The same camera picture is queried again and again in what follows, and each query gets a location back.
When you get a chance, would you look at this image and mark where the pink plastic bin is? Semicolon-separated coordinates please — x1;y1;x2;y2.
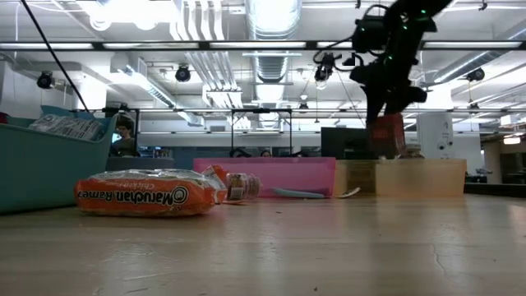
191;156;338;199

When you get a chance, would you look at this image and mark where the white orange ramen packet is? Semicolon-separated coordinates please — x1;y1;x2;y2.
72;164;229;219

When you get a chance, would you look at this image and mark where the black background rig frame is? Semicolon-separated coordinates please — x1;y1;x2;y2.
228;107;294;160

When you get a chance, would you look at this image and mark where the black monitor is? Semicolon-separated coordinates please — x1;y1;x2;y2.
320;126;371;161

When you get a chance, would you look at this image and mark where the red patterned tin box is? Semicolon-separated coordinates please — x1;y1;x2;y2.
367;113;408;160

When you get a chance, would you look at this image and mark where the silver ventilation duct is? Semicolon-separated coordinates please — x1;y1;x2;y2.
245;0;304;83

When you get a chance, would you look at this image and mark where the orange plastic bin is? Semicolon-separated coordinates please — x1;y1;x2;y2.
333;158;468;198

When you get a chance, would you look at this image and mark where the green tin box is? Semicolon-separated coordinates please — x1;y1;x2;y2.
344;160;378;195

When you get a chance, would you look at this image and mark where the green plastic bin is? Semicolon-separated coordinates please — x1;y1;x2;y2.
0;104;119;215

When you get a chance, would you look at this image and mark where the multicolour ramen packet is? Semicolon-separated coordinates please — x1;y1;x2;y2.
27;113;104;142

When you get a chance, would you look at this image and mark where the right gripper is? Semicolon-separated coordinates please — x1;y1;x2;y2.
343;55;429;125

